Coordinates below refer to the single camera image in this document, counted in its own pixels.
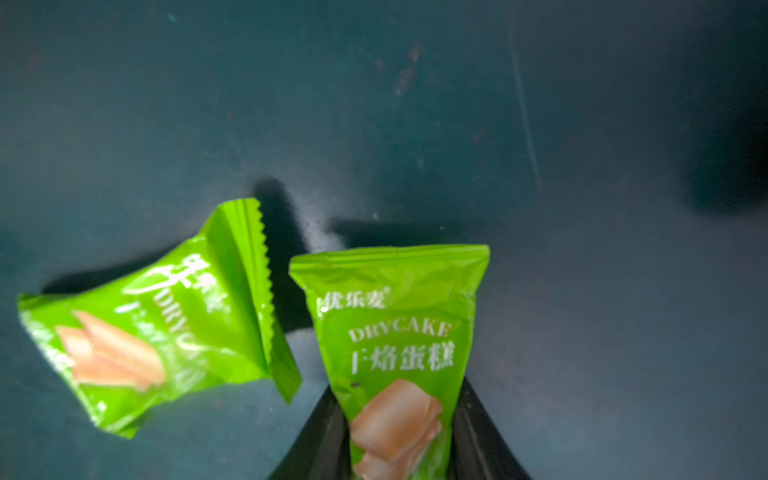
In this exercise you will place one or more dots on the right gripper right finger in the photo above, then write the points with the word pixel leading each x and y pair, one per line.
pixel 478 451

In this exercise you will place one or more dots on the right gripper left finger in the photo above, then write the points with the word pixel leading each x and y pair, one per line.
pixel 321 451

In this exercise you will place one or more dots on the green cookie packet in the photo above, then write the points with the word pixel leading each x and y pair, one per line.
pixel 395 327
pixel 200 317

